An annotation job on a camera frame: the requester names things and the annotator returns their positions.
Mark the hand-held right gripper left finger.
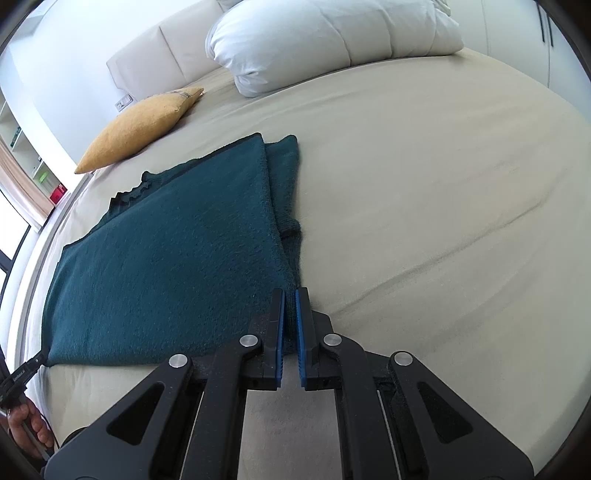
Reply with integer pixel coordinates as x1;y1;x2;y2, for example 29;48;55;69
44;288;284;480

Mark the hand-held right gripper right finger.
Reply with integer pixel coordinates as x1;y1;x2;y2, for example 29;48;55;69
295;287;536;480

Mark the dark green knit sweater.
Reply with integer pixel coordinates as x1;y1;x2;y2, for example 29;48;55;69
41;133;303;367

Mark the person's left hand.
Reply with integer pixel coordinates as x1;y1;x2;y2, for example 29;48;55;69
7;397;56;457

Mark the black framed window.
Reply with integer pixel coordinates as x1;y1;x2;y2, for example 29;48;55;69
0;194;33;296

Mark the bed with beige sheet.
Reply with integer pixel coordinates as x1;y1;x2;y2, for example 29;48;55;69
9;46;589;480

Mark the beige curtain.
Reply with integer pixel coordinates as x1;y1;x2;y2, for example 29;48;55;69
0;138;56;227

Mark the yellow throw pillow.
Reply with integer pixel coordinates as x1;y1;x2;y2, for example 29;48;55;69
74;87;205;175

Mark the white folded duvet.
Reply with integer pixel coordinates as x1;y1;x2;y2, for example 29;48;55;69
205;0;465;99

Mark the beige padded headboard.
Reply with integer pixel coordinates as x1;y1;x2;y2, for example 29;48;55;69
106;0;232;100

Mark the white wardrobe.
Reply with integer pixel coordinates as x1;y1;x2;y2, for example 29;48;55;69
480;0;573;88

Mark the white wall shelf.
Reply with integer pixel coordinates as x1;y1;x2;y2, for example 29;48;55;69
0;99;70;208

